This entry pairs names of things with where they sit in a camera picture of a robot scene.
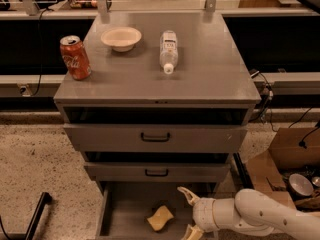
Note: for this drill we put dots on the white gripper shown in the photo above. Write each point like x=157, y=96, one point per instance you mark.
x=204, y=212

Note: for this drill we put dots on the yellow sponge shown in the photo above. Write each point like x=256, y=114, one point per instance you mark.
x=160, y=218

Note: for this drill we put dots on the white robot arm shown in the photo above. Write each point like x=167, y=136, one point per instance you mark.
x=250, y=212

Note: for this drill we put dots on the grey open bottom drawer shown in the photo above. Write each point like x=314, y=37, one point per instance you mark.
x=126, y=207

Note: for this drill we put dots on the grey middle drawer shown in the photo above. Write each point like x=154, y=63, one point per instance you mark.
x=156, y=172

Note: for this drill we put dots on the grey metal drawer cabinet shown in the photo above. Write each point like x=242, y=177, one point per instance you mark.
x=210, y=85

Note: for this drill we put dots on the grey top drawer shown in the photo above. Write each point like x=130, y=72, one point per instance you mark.
x=155, y=138

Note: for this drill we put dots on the white bowl in box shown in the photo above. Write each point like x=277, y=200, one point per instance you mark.
x=300, y=185

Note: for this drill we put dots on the brown cardboard box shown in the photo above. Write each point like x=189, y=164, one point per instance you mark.
x=292, y=150

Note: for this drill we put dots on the black metal stand leg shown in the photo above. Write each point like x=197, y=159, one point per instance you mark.
x=44, y=200

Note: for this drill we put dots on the clear plastic water bottle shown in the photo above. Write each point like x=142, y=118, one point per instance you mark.
x=168, y=51

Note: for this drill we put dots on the white paper bowl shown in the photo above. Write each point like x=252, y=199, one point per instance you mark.
x=121, y=39

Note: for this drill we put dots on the red cola can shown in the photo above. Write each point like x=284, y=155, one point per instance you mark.
x=75, y=57

